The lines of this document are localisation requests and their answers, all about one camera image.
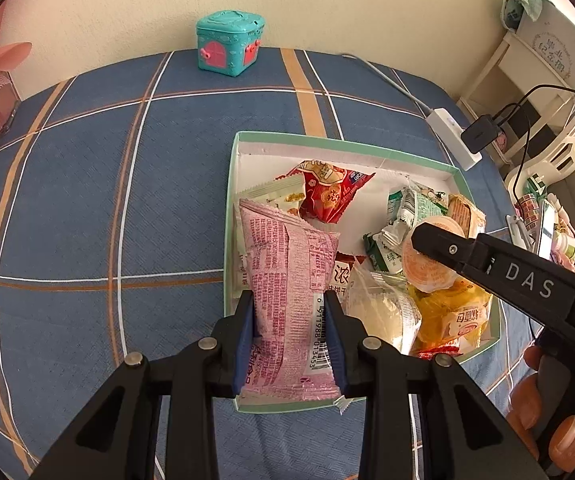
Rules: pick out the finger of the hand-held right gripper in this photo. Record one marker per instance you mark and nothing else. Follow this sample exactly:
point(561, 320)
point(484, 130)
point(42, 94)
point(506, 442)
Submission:
point(447, 247)

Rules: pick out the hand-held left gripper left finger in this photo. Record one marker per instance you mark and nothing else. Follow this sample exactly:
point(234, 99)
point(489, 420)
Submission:
point(245, 340)

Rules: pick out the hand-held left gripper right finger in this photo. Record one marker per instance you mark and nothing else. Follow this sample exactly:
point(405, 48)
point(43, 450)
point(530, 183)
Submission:
point(335, 345)

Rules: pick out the pale yellow jelly cup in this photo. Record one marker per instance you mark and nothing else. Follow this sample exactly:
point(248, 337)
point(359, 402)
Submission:
point(427, 272)

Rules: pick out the orange-white bread packet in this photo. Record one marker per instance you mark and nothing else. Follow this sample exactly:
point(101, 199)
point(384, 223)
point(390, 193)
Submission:
point(465, 212)

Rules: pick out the light green foil packet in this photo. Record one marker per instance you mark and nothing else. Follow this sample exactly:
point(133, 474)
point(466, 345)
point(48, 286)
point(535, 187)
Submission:
point(417, 202)

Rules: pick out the clear round cake packet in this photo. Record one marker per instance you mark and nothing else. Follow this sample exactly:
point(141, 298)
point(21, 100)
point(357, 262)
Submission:
point(382, 310)

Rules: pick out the dark green snack packet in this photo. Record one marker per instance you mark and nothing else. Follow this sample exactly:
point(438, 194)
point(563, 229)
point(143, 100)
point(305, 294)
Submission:
point(385, 252)

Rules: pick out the yellow snack packet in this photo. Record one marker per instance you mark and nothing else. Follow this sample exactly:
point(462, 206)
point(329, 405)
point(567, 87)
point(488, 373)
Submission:
point(447, 315)

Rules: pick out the pink snack packet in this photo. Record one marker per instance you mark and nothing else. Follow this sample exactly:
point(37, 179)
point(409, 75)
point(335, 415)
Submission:
point(287, 285)

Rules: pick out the small red chip packet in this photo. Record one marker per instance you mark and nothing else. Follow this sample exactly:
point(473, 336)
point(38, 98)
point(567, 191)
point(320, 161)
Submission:
point(330, 192)

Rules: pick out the white orange-print snack packet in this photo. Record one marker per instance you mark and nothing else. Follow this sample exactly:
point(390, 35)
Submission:
point(280, 195)

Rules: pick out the green-rimmed white tray box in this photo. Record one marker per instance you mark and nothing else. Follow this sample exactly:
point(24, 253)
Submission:
point(267, 147)

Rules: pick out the person's right hand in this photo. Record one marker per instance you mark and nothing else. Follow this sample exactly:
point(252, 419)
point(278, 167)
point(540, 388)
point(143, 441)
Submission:
point(525, 400)

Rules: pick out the white clip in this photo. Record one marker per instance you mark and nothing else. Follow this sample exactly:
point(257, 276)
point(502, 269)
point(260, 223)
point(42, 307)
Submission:
point(517, 230)

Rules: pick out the checkered tape roll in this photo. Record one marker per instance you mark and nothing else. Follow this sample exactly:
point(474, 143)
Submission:
point(530, 207)

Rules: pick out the black charger plug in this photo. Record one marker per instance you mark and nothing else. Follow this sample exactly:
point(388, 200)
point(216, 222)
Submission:
point(480, 135)

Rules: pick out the white power strip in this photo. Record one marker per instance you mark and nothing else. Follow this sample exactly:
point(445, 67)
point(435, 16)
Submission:
point(445, 122)

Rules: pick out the white shelf unit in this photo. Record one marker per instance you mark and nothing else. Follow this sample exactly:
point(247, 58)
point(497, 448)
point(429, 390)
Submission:
point(497, 75)

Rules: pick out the blue plaid tablecloth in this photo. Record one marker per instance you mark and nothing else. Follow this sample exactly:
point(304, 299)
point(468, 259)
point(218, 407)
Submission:
point(92, 210)

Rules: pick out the white album box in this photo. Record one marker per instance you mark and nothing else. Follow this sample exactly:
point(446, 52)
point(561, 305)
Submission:
point(562, 50)

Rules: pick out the teal patterned cloth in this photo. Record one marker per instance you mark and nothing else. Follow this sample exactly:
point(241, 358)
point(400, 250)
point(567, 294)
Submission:
point(522, 2)

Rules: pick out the teal toy chest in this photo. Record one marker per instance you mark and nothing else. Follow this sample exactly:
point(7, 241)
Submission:
point(227, 45)

